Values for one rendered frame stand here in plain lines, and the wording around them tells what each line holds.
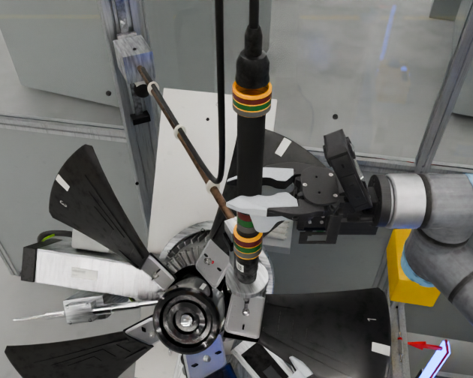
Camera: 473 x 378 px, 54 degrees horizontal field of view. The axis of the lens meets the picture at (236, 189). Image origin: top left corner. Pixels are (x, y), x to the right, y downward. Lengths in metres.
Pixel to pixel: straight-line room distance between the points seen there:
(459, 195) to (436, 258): 0.11
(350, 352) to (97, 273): 0.53
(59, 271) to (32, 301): 1.41
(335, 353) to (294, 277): 1.13
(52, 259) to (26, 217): 1.09
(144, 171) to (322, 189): 0.92
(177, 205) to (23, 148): 0.90
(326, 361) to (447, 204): 0.35
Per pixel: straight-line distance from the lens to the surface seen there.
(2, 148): 1.90
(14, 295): 2.53
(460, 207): 0.66
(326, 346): 0.85
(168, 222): 1.08
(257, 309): 0.87
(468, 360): 2.36
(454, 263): 0.71
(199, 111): 1.06
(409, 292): 1.15
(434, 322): 2.21
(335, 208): 0.60
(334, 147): 0.56
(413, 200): 0.63
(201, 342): 0.83
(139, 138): 1.37
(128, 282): 1.02
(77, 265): 1.05
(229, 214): 0.73
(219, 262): 0.83
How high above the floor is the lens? 1.93
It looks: 44 degrees down
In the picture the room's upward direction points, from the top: straight up
